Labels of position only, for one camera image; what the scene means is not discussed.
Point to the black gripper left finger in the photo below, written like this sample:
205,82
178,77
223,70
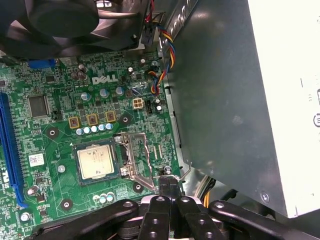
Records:
155,225

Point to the thin metal locking lever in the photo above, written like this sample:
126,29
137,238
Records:
186,172

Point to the silver socket cover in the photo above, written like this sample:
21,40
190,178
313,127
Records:
143,181

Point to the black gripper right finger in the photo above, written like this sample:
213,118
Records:
195,225

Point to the black case fan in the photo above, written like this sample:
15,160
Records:
62,20

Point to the green motherboard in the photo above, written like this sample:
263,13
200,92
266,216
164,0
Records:
50,150

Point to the CPU socket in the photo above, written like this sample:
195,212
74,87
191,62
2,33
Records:
92,145

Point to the grey power supply unit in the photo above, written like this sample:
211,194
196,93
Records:
225,100

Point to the silver CPU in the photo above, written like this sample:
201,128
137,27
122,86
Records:
95,162

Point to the blue expansion slot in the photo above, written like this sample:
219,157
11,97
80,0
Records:
10,150

